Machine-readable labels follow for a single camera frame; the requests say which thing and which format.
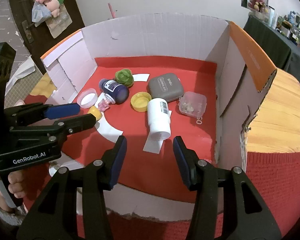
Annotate wooden table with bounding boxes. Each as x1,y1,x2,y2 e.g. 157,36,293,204
247,69,300,153

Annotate pink yellow toy figure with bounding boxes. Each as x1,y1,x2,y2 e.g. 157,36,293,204
88,92,115,121

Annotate white pill bottle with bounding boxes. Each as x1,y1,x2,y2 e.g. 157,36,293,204
147,98,171,141

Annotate clear plastic lid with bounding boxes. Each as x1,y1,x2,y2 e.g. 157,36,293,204
77,88,98,109

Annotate green fuzzy ball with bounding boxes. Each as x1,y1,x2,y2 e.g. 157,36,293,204
115,69,134,88

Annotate grey rounded case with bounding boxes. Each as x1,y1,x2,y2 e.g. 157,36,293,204
148,73,184,102

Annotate pink rabbit plush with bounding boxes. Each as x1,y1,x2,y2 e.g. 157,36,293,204
247,0,268,12

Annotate small clear plastic box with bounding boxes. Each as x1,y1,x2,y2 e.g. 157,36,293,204
178,92,207,119

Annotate red knitted cloth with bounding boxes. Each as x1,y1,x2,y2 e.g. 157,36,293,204
22,93,300,239

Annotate dark blue bottle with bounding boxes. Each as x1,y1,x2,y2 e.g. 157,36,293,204
98,79,129,104

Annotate red paper liner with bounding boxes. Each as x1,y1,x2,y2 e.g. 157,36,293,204
63,56,217,203

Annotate pink plush toys on door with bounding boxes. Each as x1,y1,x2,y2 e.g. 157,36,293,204
31,0,64,27

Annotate dark cloth covered table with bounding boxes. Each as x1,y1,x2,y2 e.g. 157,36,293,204
244,15,300,83

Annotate white orange cardboard box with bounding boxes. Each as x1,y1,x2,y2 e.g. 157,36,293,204
41,13,277,222

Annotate pink stick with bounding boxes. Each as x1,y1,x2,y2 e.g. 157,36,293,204
108,3,116,19

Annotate yellow bottle cap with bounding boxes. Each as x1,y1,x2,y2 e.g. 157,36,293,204
130,92,152,112

